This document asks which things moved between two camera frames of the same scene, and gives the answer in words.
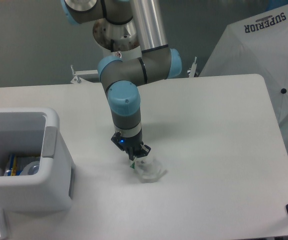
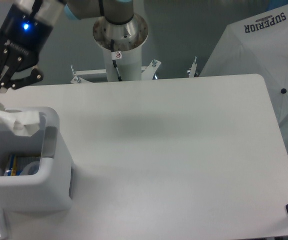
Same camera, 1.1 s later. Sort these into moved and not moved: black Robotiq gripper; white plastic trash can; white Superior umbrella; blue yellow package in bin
Moved: black Robotiq gripper
Not moved: white Superior umbrella; white plastic trash can; blue yellow package in bin
